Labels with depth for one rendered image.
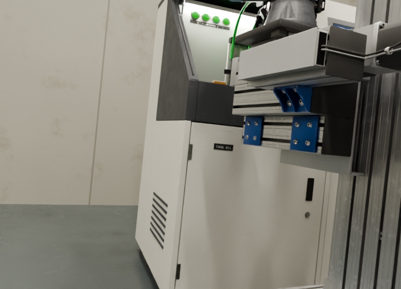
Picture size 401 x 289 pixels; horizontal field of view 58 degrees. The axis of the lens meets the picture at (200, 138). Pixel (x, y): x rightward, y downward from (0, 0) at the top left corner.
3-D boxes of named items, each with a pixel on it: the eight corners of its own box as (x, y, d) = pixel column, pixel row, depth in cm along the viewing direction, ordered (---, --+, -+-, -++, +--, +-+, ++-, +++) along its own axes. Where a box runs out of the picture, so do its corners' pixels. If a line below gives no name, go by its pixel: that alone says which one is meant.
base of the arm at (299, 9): (329, 36, 98) (333, -1, 98) (283, 23, 92) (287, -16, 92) (293, 46, 112) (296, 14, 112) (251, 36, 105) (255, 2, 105)
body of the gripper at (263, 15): (261, 30, 151) (264, 2, 143) (256, 20, 157) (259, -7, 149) (279, 28, 152) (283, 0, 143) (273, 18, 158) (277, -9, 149)
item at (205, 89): (194, 121, 142) (199, 80, 142) (191, 121, 147) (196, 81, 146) (327, 136, 162) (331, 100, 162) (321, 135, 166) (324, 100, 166)
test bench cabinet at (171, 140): (164, 322, 142) (184, 120, 141) (140, 266, 197) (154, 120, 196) (316, 311, 164) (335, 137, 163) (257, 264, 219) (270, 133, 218)
